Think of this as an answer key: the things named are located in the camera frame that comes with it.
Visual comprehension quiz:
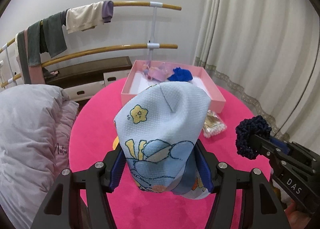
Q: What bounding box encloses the purple cloth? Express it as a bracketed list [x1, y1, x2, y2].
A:
[102, 0, 114, 23]

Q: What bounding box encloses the pink towel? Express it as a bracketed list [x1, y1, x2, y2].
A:
[21, 29, 47, 86]

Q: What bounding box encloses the bright blue scrunchie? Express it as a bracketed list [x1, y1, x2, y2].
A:
[167, 67, 193, 83]

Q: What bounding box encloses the pink cardboard box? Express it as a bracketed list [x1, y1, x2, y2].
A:
[121, 60, 226, 114]

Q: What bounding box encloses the dark grey towel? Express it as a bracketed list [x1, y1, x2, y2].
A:
[41, 11, 68, 58]

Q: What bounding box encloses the cream curtain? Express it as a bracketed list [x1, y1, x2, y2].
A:
[194, 0, 320, 159]

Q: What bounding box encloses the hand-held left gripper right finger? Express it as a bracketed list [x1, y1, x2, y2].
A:
[194, 139, 288, 229]

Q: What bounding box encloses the pale purple frilly scrunchie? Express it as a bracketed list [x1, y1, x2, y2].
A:
[142, 61, 175, 82]

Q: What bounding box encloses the navy blue scrunchie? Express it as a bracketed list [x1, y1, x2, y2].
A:
[235, 115, 272, 158]

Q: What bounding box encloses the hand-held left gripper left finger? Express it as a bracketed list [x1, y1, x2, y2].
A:
[32, 148, 125, 229]

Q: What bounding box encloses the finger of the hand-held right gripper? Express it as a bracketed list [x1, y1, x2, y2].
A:
[269, 137, 300, 156]
[246, 133, 317, 176]

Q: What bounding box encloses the clear bag of cotton swabs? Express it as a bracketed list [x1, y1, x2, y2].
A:
[202, 110, 227, 139]

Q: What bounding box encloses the pink round table cover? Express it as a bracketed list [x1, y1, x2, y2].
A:
[68, 77, 273, 229]

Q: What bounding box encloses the person's right hand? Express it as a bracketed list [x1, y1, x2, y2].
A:
[285, 198, 309, 229]

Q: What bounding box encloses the dark wooden low cabinet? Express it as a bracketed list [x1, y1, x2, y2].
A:
[41, 56, 133, 102]

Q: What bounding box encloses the light blue printed cloth bag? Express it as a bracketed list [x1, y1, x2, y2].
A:
[114, 82, 212, 199]

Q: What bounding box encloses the wooden double barre rack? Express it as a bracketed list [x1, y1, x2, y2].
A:
[0, 0, 182, 89]

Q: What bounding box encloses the cream cloth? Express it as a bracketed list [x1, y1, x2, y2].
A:
[65, 2, 105, 34]

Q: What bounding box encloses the grey green towel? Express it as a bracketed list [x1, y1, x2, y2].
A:
[27, 20, 43, 68]

